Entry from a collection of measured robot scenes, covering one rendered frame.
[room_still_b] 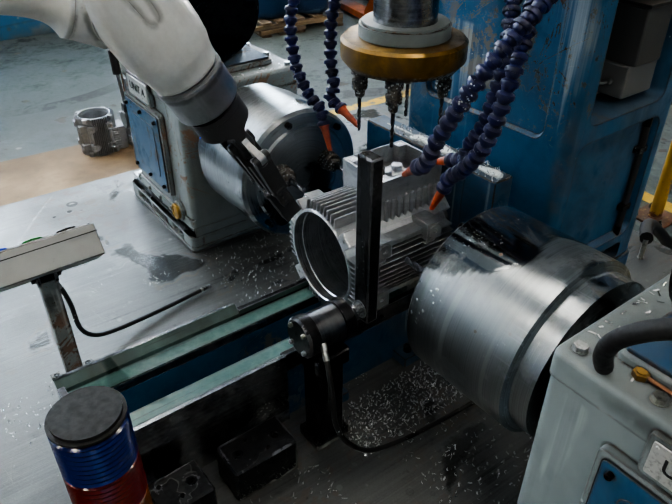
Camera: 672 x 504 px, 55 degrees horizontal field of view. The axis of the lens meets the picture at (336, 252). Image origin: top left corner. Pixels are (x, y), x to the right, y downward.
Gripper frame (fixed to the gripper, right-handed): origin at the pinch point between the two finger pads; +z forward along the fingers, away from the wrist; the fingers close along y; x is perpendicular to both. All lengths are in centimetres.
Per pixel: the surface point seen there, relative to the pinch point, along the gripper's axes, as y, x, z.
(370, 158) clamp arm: -20.2, -7.7, -12.5
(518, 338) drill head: -43.1, -3.4, 1.2
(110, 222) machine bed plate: 61, 24, 21
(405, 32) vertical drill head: -10.5, -24.6, -15.0
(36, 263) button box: 11.9, 31.8, -13.3
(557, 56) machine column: -18.5, -41.7, 1.0
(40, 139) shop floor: 314, 32, 109
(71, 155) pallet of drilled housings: 248, 25, 96
